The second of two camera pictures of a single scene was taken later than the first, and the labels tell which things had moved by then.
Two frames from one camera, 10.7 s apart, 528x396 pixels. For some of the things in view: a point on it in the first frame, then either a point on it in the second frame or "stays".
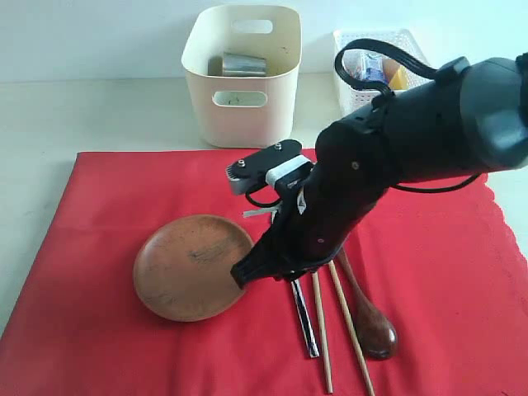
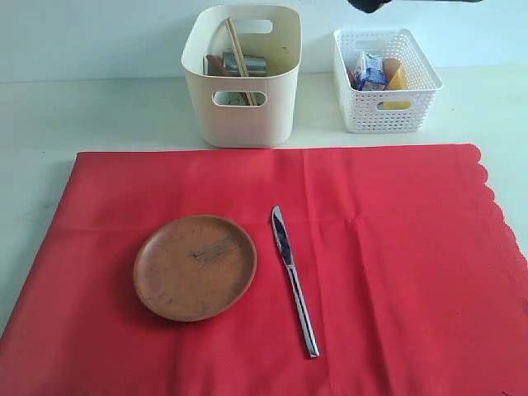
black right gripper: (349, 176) → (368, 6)
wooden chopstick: (350, 326) → (242, 58)
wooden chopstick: (324, 343) → (237, 57)
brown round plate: (182, 269) stays
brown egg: (389, 66) stays
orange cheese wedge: (400, 81) stays
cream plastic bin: (245, 111) stays
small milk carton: (372, 66) stays
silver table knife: (306, 320) stays
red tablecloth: (441, 266) stays
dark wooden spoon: (379, 336) → (215, 66)
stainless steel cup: (237, 64) stays
